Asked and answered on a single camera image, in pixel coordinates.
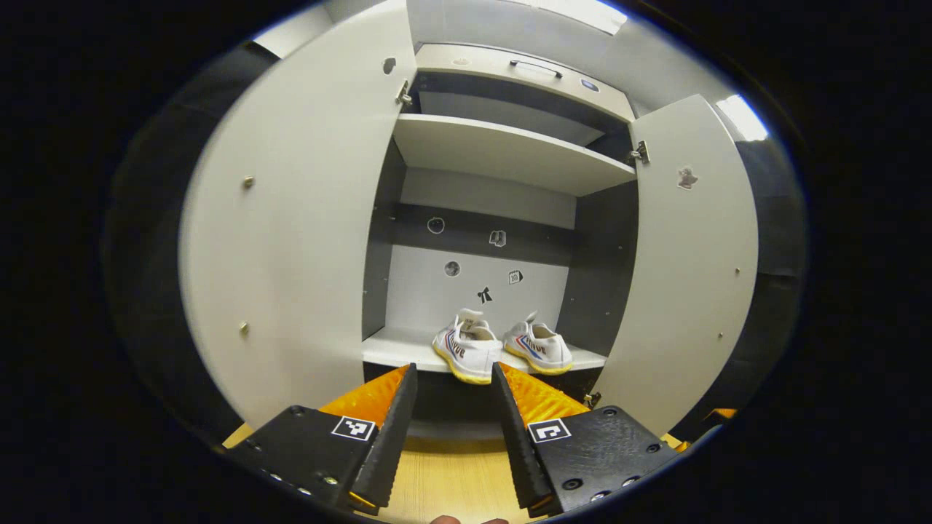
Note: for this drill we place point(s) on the white shoe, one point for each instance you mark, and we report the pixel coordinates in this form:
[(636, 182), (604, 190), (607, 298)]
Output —
[(542, 349), (473, 356)]

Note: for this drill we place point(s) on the ceiling light panel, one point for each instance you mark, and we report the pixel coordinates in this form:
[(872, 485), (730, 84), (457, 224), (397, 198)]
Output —
[(582, 14), (743, 116)]

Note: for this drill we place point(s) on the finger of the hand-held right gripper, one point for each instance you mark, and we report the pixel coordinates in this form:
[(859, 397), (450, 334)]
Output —
[(722, 413)]

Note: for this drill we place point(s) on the black backdrop cloth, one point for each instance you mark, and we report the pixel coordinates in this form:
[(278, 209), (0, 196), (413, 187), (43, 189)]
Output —
[(145, 291)]

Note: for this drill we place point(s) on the white cabinet drawer front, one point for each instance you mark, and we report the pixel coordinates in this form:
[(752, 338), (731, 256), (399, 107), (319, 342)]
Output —
[(473, 69)]

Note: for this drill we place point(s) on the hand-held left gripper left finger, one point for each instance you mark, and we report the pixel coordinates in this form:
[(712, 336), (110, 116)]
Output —
[(393, 444)]

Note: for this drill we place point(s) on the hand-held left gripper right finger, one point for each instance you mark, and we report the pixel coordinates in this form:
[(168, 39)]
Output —
[(513, 444)]

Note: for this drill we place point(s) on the grey white shoe cabinet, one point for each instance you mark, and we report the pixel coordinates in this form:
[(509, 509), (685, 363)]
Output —
[(422, 291)]

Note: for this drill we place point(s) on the white shoe cabinet door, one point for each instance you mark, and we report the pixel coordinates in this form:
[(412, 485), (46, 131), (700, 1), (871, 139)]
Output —
[(306, 218), (684, 291)]

